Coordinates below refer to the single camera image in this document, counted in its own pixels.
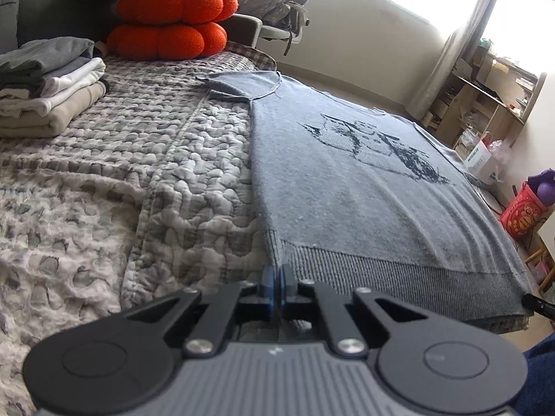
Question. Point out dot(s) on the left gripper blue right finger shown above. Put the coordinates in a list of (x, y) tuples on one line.
[(287, 289)]

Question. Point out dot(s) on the white wooden side cabinet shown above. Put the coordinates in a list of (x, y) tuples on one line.
[(541, 262)]

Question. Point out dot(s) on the right beige curtain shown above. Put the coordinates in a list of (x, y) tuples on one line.
[(460, 44)]

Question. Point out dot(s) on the grey backpack on chair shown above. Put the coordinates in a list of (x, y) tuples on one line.
[(288, 15)]

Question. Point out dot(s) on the red patterned basket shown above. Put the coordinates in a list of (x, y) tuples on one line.
[(523, 213)]

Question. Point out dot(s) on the person's blue jeans leg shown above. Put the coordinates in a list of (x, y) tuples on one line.
[(538, 395)]

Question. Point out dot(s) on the wooden desk shelf unit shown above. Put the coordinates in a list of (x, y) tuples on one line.
[(485, 96)]

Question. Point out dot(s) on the grey white quilted bedspread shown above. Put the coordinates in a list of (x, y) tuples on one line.
[(148, 191)]

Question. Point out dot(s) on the grey checkered blanket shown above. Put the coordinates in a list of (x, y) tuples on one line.
[(260, 59)]

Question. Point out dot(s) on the orange pumpkin cushion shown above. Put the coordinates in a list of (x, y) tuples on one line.
[(170, 29)]

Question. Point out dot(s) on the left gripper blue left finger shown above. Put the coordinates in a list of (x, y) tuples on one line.
[(267, 286)]

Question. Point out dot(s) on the grey knitted cat sweater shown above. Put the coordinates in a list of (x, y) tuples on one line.
[(351, 196)]

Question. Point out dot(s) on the white office chair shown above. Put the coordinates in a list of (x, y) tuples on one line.
[(249, 30)]

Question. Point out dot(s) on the white blue cardboard box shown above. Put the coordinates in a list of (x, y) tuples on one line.
[(483, 165)]

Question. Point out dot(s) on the stack of folded clothes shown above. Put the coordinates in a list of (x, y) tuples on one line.
[(45, 84)]

